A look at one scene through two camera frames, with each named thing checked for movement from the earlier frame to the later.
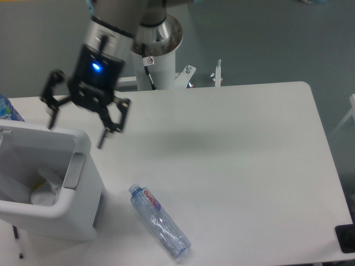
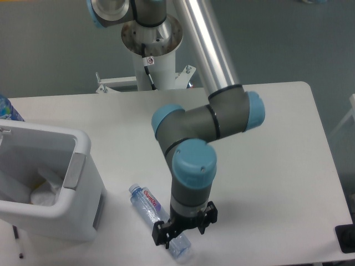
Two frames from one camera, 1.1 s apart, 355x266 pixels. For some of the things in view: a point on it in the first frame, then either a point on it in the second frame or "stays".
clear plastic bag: x=47 y=194 stays
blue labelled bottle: x=7 y=111 stays
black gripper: x=93 y=82 → x=179 y=224
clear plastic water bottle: x=145 y=201 stays
